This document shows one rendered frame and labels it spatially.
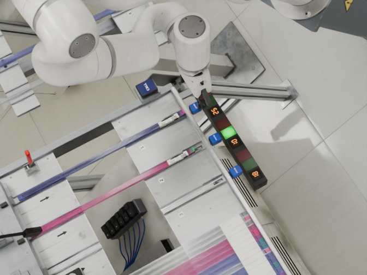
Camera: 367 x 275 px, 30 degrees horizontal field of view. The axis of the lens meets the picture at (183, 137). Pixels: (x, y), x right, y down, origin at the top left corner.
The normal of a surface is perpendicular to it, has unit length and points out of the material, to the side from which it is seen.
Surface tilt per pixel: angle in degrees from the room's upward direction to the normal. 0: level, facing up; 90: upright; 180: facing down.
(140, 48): 78
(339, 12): 90
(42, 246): 43
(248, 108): 0
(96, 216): 0
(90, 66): 84
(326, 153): 0
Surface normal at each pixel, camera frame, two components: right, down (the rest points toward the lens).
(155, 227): -0.62, 0.01
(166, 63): 0.49, 0.79
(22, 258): -0.04, -0.40
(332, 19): 0.67, 0.54
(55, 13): -0.25, -0.29
